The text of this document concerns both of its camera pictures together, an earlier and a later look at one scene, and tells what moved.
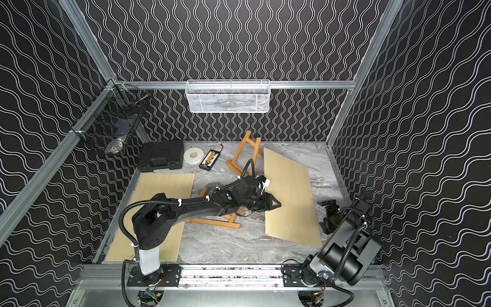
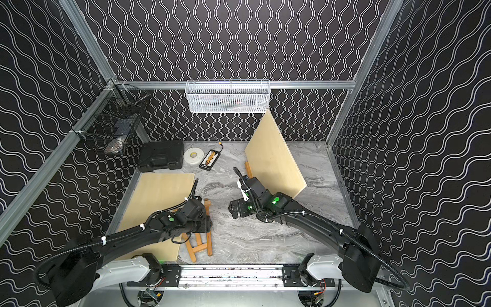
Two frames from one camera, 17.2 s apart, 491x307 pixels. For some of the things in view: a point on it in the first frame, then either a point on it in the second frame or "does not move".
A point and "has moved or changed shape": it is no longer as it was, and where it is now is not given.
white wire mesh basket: [227, 96] does not move
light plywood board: [295, 219] has moved or changed shape
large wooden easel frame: [224, 220] to [202, 246]
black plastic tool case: [167, 154] does not move
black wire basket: [109, 127] does not move
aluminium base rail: [216, 277] does not move
